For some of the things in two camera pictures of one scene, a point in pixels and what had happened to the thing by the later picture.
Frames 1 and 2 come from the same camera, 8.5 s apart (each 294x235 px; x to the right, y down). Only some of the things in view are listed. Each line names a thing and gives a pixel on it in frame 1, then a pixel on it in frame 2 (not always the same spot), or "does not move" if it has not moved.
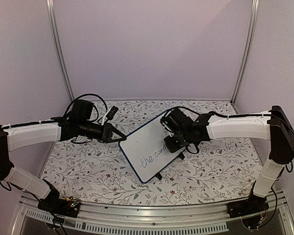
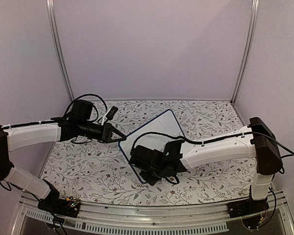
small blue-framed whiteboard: [145, 149] does not move
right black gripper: [173, 148] → [151, 180]
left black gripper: [107, 135] does not move
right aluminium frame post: [251, 33] does not move
